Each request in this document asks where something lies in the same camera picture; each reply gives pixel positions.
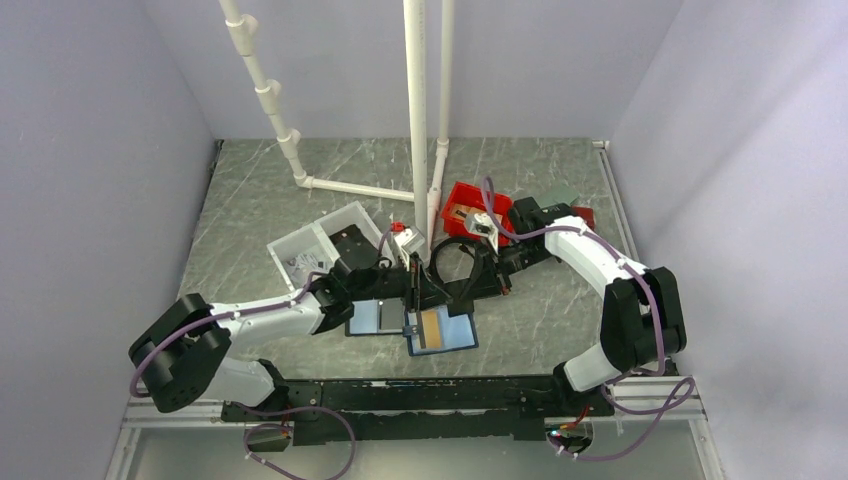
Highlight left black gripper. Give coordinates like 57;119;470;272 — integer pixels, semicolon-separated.
351;251;453;313

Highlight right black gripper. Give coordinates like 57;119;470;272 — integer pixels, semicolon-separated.
459;238;553;304

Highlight blue card holder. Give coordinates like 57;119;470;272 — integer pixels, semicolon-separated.
402;306;479;357

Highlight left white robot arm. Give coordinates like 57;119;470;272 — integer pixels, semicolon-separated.
128;255;452;420

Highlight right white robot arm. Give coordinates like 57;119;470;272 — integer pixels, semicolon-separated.
442;197;687;415

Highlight gold striped credit card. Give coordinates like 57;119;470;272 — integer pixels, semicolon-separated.
416;309;443;350

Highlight open black card holder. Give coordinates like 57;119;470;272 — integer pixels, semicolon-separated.
345;298;406;337

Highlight grey-green card holder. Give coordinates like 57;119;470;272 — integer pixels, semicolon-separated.
538;185;579;207

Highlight red leather card holder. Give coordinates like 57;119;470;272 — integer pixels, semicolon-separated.
573;206;596;229

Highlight silver cards in bin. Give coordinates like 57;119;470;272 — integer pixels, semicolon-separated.
283;252;331;283

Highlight black wallet in bin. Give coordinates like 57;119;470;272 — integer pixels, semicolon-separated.
329;224;378;269

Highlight red plastic bin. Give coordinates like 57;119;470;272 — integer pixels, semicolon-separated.
440;182;513;238

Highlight clear plastic two-compartment bin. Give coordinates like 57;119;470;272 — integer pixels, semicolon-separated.
267;201;390;290

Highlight coiled black cable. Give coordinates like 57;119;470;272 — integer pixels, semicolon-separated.
427;237;495;299

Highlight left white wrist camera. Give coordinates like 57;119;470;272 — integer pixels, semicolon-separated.
389;222;430;267

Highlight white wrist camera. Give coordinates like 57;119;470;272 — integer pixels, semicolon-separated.
389;222;430;267
464;211;500;254

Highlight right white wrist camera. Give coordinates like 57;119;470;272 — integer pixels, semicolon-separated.
464;211;500;254

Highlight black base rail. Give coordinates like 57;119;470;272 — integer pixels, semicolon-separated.
221;374;613;446

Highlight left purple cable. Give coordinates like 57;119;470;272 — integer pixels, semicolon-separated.
127;228;399;399

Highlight white PVC pipe frame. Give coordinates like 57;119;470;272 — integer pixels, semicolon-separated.
219;1;455;244

